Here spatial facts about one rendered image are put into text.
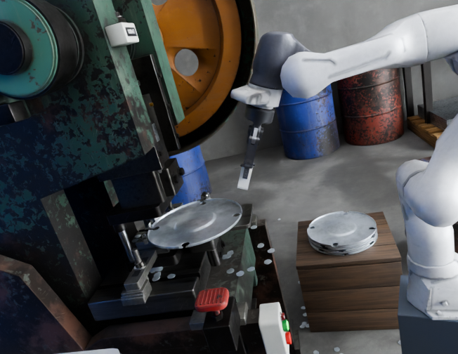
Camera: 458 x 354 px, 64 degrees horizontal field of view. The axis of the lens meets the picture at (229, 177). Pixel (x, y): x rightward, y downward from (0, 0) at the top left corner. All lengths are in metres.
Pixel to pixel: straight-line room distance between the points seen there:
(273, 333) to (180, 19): 1.01
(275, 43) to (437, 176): 0.48
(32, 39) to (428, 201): 0.87
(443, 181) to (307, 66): 0.41
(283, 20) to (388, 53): 3.42
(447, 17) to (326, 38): 3.38
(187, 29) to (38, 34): 0.69
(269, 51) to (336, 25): 3.40
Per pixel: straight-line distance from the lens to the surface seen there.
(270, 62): 0.91
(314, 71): 0.83
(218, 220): 1.07
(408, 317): 1.17
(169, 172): 1.01
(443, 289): 1.14
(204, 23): 1.34
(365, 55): 0.86
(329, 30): 4.29
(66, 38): 0.78
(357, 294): 1.65
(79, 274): 1.10
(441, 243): 1.07
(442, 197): 0.94
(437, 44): 0.94
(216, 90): 1.31
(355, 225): 1.69
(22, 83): 0.79
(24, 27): 0.78
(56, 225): 1.05
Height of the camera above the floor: 1.24
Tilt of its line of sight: 19 degrees down
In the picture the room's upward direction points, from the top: 15 degrees counter-clockwise
